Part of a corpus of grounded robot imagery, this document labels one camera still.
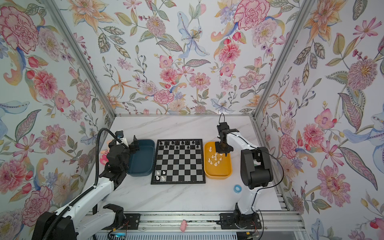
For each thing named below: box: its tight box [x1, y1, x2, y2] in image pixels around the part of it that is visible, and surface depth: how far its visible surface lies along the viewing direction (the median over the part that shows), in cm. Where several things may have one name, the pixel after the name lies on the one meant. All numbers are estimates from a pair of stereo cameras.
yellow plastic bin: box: [204, 141, 232, 180], surface depth 95 cm
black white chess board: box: [150, 138, 206, 185], surface depth 95 cm
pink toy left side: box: [99, 150, 110, 166], surface depth 92 cm
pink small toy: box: [180, 219, 188, 233], surface depth 73 cm
